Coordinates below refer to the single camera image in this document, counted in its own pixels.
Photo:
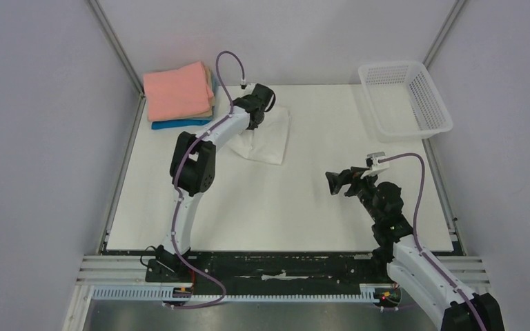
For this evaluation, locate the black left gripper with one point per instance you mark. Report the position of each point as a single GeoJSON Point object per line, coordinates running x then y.
{"type": "Point", "coordinates": [252, 127]}

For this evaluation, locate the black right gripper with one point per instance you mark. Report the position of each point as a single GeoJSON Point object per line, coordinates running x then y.
{"type": "Point", "coordinates": [350, 181]}

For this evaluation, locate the white t shirt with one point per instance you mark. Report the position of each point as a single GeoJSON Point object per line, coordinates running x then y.
{"type": "Point", "coordinates": [266, 144]}

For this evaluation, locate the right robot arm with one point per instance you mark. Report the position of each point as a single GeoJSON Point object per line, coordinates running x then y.
{"type": "Point", "coordinates": [448, 302]}

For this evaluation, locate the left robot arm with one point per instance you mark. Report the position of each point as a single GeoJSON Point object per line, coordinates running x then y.
{"type": "Point", "coordinates": [193, 172]}

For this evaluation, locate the pink folded t shirt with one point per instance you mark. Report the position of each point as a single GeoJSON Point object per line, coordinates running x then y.
{"type": "Point", "coordinates": [177, 91]}

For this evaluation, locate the blue folded t shirt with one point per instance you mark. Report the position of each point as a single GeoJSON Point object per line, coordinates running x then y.
{"type": "Point", "coordinates": [180, 123]}

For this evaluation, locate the white plastic basket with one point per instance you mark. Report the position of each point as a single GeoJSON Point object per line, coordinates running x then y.
{"type": "Point", "coordinates": [403, 101]}

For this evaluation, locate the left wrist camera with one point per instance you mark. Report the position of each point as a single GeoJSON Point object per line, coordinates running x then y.
{"type": "Point", "coordinates": [245, 88]}

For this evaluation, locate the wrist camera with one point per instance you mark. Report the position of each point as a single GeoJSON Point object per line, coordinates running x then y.
{"type": "Point", "coordinates": [375, 164]}
{"type": "Point", "coordinates": [245, 88]}

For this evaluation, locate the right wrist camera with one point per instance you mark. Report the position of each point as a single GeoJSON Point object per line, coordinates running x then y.
{"type": "Point", "coordinates": [375, 164]}

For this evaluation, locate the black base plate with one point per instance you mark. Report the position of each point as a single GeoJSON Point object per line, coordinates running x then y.
{"type": "Point", "coordinates": [275, 273]}

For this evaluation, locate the aluminium frame rail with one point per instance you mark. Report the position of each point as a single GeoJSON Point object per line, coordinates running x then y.
{"type": "Point", "coordinates": [119, 270]}

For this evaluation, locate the white cable duct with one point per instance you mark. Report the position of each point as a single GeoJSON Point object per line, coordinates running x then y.
{"type": "Point", "coordinates": [165, 293]}

